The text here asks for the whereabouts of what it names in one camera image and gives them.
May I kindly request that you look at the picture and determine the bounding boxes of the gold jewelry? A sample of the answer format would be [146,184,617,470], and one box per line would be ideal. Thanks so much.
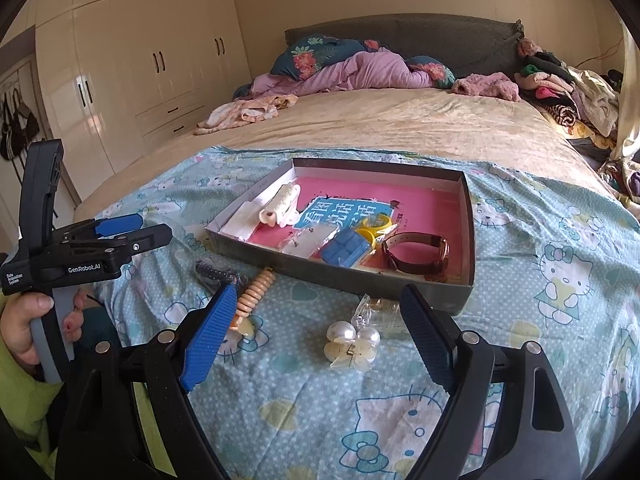
[350,295,409,339]

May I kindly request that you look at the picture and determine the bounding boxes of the brown leather wristwatch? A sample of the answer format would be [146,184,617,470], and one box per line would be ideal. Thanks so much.
[382,232,449,275]

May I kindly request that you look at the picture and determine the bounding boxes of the orange spiral hair clip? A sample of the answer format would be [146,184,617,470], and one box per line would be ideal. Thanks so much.
[230,268,276,339]

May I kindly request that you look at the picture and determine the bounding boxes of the pearl hair clip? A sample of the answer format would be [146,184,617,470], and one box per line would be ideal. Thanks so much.
[323,321,381,373]

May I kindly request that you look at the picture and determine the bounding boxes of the blue pill box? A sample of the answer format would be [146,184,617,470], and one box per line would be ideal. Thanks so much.
[320,229,375,268]

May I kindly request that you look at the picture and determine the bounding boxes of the earring cards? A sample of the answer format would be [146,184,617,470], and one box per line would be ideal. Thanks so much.
[278,222,340,259]

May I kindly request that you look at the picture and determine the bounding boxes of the cream hair claw clip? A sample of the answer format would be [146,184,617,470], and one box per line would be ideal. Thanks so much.
[258,183,302,228]

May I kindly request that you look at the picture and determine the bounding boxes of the left hand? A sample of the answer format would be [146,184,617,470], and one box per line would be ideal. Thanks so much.
[0,286,97,373]

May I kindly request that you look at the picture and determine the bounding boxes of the hello kitty blue bedsheet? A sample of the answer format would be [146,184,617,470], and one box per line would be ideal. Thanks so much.
[96,148,639,479]

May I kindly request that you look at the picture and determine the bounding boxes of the dark cardboard tray box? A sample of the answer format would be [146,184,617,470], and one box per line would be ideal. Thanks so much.
[206,158,475,314]

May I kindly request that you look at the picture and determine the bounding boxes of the white packet in bag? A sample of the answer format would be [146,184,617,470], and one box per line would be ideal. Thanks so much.
[219,202,262,242]

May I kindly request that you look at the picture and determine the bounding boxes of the pink book with blue label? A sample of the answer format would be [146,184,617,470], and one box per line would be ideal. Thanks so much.
[247,171,473,283]

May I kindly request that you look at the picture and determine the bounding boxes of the hanging bags on door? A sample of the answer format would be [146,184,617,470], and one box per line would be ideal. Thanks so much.
[1,88,40,162]

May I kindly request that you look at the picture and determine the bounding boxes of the green sleeve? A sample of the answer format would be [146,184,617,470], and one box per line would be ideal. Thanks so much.
[0,299,174,480]

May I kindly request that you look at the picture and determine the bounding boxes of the pink cream clothing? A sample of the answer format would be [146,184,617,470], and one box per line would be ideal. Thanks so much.
[193,94,298,136]

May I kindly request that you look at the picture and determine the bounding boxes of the cream wardrobe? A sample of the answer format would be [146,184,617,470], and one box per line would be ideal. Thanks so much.
[35,0,250,197]

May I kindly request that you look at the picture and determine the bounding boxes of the beige bed cover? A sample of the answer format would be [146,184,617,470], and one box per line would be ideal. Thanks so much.
[74,89,605,220]

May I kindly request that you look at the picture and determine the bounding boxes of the floral dark pillow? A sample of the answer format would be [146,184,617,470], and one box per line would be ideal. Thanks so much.
[270,34,382,81]

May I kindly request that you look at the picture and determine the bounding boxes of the basket with purple cloth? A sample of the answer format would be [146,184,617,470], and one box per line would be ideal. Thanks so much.
[598,158,639,206]

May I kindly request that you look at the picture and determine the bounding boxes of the pink fuzzy garment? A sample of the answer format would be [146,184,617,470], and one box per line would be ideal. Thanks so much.
[451,72,521,102]

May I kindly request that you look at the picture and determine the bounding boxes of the purple blanket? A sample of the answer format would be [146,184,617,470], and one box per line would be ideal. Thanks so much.
[250,49,435,99]

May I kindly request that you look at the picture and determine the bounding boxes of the cream curtain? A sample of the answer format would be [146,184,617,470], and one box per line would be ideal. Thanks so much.
[610,24,640,160]

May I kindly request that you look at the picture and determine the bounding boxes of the pile of clothes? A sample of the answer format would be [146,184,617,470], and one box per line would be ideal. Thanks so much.
[514,38,620,154]

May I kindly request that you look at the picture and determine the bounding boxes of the dark green headboard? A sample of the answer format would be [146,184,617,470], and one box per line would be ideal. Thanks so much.
[284,13,525,78]

